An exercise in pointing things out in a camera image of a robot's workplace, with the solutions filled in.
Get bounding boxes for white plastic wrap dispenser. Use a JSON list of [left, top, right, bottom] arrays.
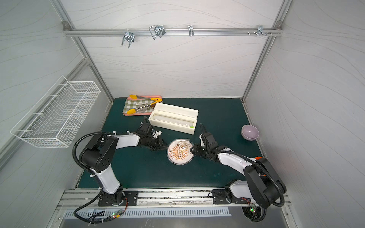
[[148, 103, 199, 135]]

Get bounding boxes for clear plastic wrap sheet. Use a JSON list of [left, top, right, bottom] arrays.
[[166, 138, 196, 166]]

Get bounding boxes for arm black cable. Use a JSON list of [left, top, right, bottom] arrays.
[[219, 150, 286, 208], [72, 131, 132, 174]]

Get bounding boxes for white wire basket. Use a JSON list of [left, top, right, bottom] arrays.
[[10, 76, 101, 148]]

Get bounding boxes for metal hook clamp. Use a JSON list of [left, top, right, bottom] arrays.
[[188, 25, 194, 37], [247, 25, 272, 37], [149, 25, 166, 40], [121, 30, 135, 48]]

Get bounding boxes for pink tray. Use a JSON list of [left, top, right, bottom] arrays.
[[122, 95, 163, 116]]

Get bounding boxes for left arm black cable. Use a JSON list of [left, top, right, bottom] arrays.
[[72, 131, 132, 174]]

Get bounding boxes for green checkered cloth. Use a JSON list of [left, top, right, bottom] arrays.
[[123, 98, 160, 115]]

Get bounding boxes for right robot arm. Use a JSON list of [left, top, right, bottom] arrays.
[[190, 133, 287, 209]]

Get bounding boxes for aluminium top rail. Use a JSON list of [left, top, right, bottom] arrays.
[[64, 27, 284, 37]]

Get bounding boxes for round patterned plate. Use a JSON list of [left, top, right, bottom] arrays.
[[166, 138, 194, 166]]

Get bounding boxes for purple bowl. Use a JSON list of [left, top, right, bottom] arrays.
[[241, 124, 259, 141]]

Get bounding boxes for yellow tongs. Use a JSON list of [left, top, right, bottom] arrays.
[[126, 94, 163, 116]]

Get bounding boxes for wooden handled scoop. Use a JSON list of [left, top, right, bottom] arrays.
[[135, 101, 160, 111]]

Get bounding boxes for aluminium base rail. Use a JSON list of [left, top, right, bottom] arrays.
[[56, 187, 249, 210]]

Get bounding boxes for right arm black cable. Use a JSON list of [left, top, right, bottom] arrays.
[[219, 150, 286, 208]]

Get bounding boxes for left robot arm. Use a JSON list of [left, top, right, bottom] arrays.
[[72, 123, 167, 197]]

